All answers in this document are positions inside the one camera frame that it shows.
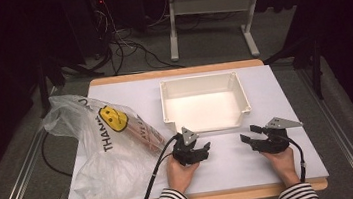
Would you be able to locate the white metal desk frame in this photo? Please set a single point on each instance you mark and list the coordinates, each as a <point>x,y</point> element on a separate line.
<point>210,5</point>

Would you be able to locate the person's right hand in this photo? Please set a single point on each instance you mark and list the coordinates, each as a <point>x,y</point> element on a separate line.
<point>284,166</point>

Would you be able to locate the person's left hand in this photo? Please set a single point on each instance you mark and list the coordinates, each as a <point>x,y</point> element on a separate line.
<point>180,176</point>

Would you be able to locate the black metal stand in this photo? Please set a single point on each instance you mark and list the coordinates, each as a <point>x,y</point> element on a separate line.
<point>316,70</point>
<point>43,84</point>

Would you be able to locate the clear plastic bag yellow smiley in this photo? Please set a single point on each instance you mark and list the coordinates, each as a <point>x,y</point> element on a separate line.
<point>105,168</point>

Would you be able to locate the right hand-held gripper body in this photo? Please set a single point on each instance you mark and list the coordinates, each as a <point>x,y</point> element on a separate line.
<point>275,142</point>

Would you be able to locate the white plastic bin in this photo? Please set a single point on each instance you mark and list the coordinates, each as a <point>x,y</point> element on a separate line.
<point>206,109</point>

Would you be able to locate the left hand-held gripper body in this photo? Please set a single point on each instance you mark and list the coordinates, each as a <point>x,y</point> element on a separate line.
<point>184,153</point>

